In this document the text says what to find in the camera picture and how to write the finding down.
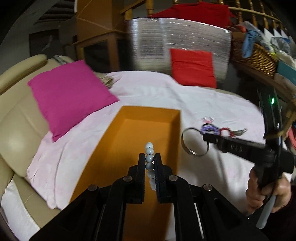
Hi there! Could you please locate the wooden side table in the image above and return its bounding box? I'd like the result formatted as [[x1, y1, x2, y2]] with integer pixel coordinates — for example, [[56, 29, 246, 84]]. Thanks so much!
[[75, 0, 131, 73]]

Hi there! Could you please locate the large red cushion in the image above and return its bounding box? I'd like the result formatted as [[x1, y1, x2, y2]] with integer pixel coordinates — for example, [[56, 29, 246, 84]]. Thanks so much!
[[151, 1, 234, 28]]

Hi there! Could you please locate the wicker basket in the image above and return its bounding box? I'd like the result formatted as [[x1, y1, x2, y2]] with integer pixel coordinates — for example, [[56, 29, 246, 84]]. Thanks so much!
[[230, 37, 278, 77]]

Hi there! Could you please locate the small red pillow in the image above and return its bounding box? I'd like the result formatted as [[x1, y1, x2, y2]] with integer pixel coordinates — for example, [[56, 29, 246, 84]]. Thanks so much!
[[170, 48, 217, 88]]

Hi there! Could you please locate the magenta pillow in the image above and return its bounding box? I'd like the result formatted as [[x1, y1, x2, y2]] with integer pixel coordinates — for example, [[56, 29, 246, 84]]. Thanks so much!
[[28, 60, 118, 142]]

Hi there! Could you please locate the blue cloth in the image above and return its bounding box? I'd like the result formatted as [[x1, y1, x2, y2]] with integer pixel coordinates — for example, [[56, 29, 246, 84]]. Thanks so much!
[[242, 30, 259, 58]]

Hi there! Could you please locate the red bead bracelet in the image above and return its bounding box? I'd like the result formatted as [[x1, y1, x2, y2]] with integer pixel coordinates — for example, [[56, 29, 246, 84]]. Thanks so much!
[[219, 126, 235, 138]]

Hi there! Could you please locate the pale pink blanket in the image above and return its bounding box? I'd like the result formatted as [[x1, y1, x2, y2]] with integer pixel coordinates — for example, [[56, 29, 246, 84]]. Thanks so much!
[[27, 68, 263, 214]]

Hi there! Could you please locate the orange cardboard box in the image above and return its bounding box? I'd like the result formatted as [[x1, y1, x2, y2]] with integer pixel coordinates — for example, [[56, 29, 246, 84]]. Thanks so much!
[[71, 106, 180, 240]]

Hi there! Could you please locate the white bead bracelet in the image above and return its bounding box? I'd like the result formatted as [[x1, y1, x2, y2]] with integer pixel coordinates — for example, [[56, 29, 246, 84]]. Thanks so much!
[[144, 141, 157, 191]]

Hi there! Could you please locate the patterned fabric scrap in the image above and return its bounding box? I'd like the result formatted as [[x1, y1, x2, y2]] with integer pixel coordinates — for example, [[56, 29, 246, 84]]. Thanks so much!
[[99, 75, 114, 89]]

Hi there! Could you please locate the silver metal watch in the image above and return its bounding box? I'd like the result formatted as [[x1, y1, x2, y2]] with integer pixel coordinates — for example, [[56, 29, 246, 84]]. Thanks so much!
[[230, 128, 247, 137]]

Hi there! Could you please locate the person's right hand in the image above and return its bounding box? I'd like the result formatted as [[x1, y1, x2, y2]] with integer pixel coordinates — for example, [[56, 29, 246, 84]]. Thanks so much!
[[246, 168, 292, 214]]

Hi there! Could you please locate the silver bangle ring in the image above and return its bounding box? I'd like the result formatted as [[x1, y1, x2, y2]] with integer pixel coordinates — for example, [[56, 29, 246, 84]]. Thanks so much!
[[181, 127, 210, 157]]

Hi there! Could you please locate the teal box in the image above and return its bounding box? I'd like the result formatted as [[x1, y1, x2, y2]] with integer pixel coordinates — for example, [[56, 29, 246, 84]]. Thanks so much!
[[277, 61, 296, 85]]

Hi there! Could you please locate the silver insulation foil panel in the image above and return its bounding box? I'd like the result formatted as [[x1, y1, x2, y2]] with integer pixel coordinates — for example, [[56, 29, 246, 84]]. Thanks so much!
[[128, 18, 231, 82]]

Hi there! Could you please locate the purple bead bracelet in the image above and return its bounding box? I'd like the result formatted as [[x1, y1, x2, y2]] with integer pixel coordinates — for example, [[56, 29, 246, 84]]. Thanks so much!
[[200, 123, 220, 135]]

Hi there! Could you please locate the beige leather sofa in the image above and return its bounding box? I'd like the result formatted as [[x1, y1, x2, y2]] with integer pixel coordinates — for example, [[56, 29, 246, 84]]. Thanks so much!
[[1, 54, 73, 240]]

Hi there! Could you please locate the wooden shelf rail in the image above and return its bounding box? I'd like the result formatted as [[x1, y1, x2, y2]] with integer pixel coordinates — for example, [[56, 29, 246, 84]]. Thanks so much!
[[231, 61, 295, 136]]

